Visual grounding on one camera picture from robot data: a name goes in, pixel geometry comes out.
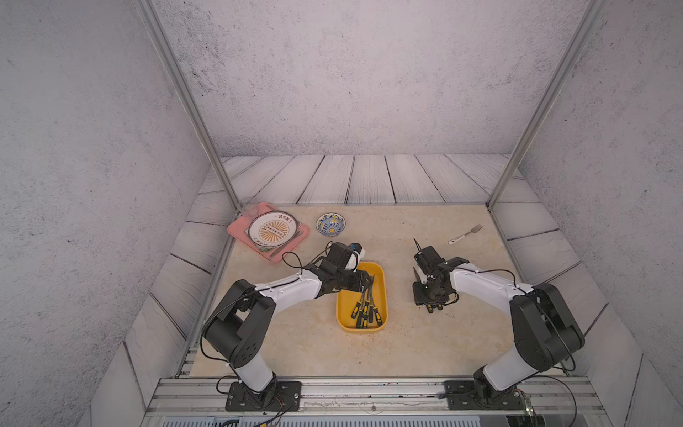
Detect file tool yellow black handle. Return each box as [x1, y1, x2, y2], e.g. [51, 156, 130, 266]
[351, 292, 367, 320]

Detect right metal frame post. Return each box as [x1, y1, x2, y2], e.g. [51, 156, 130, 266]
[486, 0, 608, 213]

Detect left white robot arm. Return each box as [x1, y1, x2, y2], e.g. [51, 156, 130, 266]
[199, 242, 374, 394]

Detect blue patterned bowl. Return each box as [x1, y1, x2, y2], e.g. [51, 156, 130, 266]
[316, 213, 346, 238]

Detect aluminium rail front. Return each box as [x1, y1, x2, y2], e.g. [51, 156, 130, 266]
[145, 376, 611, 426]

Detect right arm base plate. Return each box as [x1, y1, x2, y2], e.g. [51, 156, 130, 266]
[439, 380, 526, 411]

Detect left metal frame post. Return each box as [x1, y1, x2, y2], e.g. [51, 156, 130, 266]
[134, 0, 242, 212]

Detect yellow storage box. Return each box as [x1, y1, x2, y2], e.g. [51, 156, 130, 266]
[336, 262, 389, 334]

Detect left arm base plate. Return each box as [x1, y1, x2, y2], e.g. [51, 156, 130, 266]
[225, 381, 302, 413]

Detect white plate orange sunburst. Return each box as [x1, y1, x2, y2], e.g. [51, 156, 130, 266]
[247, 211, 299, 247]

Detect metal frame post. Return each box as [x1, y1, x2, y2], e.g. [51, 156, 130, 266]
[134, 0, 242, 212]
[486, 0, 608, 213]

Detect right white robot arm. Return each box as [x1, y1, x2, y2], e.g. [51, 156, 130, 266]
[413, 247, 585, 400]

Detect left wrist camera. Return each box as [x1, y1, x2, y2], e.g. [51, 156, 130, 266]
[345, 243, 365, 272]

